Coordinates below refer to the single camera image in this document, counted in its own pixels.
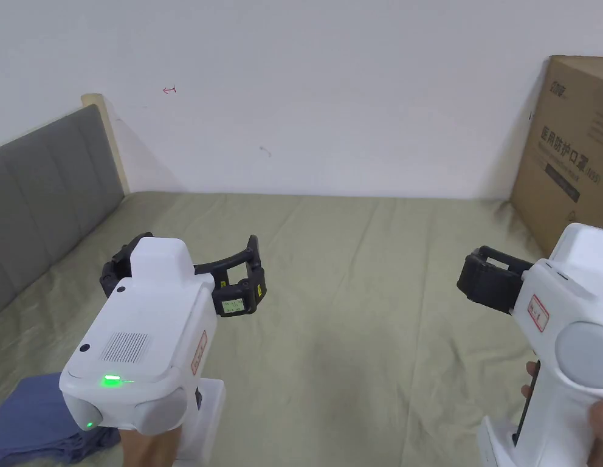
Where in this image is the brown cardboard carton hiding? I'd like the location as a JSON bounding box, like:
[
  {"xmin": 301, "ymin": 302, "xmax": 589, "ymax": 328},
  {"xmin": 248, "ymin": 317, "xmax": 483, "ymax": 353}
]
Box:
[{"xmin": 508, "ymin": 55, "xmax": 603, "ymax": 258}]

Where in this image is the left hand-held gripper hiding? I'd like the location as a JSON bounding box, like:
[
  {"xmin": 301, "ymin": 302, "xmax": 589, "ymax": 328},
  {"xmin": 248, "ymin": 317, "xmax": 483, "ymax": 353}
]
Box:
[{"xmin": 58, "ymin": 232, "xmax": 267, "ymax": 461}]

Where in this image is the person's left hand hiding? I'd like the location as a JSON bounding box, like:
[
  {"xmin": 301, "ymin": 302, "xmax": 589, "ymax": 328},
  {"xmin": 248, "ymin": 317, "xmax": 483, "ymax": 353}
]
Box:
[{"xmin": 119, "ymin": 427, "xmax": 184, "ymax": 467}]

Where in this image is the bed with pale green sheet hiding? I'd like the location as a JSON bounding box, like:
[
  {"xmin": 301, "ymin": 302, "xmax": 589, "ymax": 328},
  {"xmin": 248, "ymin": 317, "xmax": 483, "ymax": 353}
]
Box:
[{"xmin": 0, "ymin": 190, "xmax": 550, "ymax": 467}]

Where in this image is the dark blue garment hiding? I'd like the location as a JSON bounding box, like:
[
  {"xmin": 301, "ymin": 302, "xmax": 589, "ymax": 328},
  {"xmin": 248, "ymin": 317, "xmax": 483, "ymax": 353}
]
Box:
[{"xmin": 0, "ymin": 373, "xmax": 122, "ymax": 466}]

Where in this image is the grey padded headboard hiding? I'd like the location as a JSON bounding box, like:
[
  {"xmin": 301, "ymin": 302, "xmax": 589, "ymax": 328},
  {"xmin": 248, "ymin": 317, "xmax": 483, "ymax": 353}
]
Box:
[{"xmin": 0, "ymin": 93, "xmax": 131, "ymax": 322}]

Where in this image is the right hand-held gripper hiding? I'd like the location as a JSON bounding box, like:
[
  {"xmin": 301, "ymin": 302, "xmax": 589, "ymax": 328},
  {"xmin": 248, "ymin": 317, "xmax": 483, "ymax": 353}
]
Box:
[{"xmin": 457, "ymin": 223, "xmax": 603, "ymax": 467}]

